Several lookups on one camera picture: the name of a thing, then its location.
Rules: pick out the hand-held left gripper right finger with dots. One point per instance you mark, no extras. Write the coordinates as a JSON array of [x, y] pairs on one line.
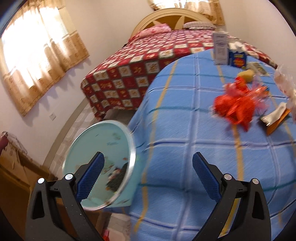
[[205, 176]]

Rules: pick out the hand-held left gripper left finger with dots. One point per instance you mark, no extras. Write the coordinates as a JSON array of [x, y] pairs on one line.
[[91, 178]]

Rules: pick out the light blue trash bin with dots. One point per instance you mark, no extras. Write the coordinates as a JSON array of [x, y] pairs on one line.
[[99, 139]]

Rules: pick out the red plastic wrapper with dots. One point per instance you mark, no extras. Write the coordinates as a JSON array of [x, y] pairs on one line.
[[233, 109]]

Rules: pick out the white red-print plastic bag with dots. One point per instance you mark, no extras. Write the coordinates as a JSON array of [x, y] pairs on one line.
[[257, 92]]

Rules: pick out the yellow sponge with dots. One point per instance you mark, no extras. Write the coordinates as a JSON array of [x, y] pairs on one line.
[[246, 75]]

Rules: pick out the clear yellowish plastic bag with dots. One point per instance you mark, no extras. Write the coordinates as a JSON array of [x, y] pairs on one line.
[[285, 77]]

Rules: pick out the blue checked tablecloth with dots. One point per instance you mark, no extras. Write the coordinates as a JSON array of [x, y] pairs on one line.
[[185, 129]]

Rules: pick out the wooden cabinet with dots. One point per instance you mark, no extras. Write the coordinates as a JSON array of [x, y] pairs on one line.
[[13, 180]]

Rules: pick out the cream patterned cloth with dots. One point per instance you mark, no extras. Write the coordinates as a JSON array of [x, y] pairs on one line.
[[16, 148]]

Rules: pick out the maroon cloth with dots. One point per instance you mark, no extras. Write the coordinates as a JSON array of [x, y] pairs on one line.
[[3, 143]]

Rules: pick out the bed with red quilt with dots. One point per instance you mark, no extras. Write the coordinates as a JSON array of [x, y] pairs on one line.
[[129, 69]]

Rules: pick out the clear plastic packet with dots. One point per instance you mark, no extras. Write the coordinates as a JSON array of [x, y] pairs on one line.
[[259, 68]]

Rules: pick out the blue drink carton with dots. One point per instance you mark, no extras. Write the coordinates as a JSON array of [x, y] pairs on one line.
[[237, 59]]

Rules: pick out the beige patterned window curtain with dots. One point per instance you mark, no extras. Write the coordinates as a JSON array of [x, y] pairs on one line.
[[34, 69], [215, 14]]

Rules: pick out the white tall carton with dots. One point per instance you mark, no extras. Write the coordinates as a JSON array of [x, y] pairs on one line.
[[220, 49]]

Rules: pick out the striped pillow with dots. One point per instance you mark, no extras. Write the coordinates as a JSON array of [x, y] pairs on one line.
[[198, 25]]

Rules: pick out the pink pillow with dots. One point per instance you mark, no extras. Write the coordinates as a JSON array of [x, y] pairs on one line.
[[155, 29]]

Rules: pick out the cream wooden bed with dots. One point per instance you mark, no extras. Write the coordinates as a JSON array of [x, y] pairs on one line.
[[166, 19]]

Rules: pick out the white wall outlet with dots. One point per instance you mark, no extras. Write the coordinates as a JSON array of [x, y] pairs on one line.
[[53, 115]]

